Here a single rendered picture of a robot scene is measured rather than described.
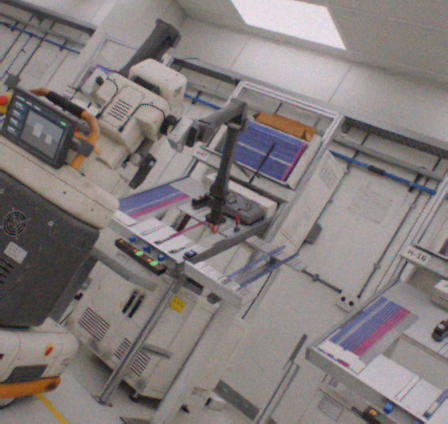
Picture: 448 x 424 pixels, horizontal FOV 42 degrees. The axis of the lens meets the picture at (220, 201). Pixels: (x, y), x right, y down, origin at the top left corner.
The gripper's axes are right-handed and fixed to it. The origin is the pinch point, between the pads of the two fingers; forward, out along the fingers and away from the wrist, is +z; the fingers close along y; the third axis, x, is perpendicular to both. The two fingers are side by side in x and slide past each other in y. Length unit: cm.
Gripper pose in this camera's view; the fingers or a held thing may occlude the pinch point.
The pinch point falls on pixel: (214, 232)
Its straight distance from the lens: 303.5
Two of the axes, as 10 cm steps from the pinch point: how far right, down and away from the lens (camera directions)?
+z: -0.9, 8.8, 4.7
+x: -6.9, 2.8, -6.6
